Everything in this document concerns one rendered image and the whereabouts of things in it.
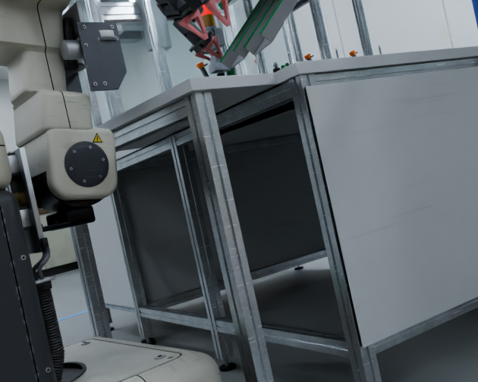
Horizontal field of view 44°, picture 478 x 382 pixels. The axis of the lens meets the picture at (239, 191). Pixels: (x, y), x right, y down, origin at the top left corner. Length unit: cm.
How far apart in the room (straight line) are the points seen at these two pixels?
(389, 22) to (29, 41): 494
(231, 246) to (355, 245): 31
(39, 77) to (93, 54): 13
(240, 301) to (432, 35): 470
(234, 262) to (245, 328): 15
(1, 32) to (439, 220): 117
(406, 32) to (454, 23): 50
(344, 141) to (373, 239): 25
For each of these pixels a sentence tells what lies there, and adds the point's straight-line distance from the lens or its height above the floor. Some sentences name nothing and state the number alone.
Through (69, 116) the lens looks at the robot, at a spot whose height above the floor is 84.
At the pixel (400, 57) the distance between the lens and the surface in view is 164.
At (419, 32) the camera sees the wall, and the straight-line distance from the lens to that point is 587.
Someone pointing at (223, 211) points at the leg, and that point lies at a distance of 131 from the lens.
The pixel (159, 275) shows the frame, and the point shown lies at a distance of 278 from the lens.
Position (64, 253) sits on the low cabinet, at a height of 26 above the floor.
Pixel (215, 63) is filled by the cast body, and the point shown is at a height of 106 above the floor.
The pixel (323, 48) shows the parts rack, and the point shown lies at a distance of 177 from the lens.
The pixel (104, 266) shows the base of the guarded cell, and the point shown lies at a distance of 304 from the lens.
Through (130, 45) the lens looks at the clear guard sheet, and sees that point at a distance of 357.
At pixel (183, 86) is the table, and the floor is 85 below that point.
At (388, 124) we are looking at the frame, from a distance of 156.
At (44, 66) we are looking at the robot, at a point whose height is 96.
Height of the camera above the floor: 60
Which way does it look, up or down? level
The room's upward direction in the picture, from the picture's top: 12 degrees counter-clockwise
